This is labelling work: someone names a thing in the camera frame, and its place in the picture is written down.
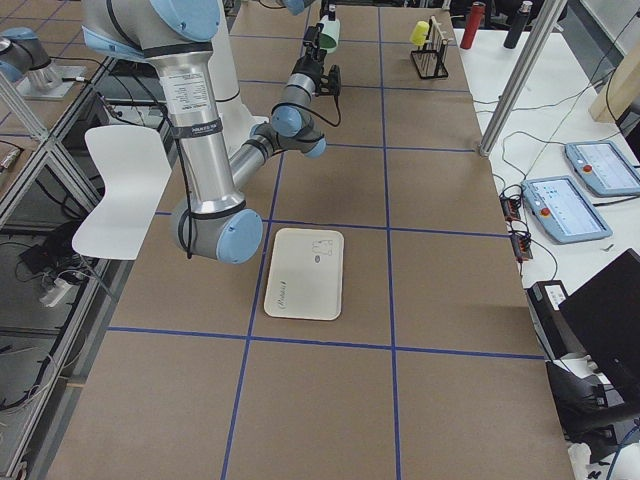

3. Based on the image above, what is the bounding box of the near blue teach pendant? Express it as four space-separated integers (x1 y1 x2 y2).
521 176 613 244

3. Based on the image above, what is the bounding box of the red water bottle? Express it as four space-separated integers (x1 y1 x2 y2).
459 1 486 50

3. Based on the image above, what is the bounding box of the far blue teach pendant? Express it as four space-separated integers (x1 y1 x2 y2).
564 140 639 197

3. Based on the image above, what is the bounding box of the wooden dowel rack handle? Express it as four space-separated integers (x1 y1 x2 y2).
429 16 452 46

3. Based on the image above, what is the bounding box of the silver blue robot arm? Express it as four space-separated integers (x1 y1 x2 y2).
82 1 341 264
258 0 314 16

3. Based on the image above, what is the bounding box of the black box on desk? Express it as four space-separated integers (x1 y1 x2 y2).
526 280 572 359

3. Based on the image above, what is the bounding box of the aluminium frame post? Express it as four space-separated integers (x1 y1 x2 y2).
478 0 567 157

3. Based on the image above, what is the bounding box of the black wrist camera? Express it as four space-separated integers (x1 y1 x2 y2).
317 65 342 99

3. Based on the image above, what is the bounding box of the white rectangular tray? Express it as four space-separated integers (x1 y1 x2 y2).
263 228 344 321

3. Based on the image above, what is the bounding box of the white plastic chair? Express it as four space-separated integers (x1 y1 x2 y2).
72 125 171 260

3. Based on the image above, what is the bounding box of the black water bottle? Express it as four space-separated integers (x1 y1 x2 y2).
503 0 533 49

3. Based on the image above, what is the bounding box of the yellow plastic cup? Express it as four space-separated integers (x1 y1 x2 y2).
410 20 430 47

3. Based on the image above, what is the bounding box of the blue teach pendant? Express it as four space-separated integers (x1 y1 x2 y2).
564 140 639 197
521 176 613 244

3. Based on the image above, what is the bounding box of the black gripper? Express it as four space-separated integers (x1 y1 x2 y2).
303 25 326 59

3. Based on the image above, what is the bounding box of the black laptop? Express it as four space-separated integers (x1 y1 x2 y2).
560 248 639 399

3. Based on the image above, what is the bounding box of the black wire cup rack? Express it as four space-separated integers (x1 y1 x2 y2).
410 31 449 80

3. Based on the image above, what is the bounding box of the pale green plastic cup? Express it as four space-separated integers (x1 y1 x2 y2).
319 15 341 53

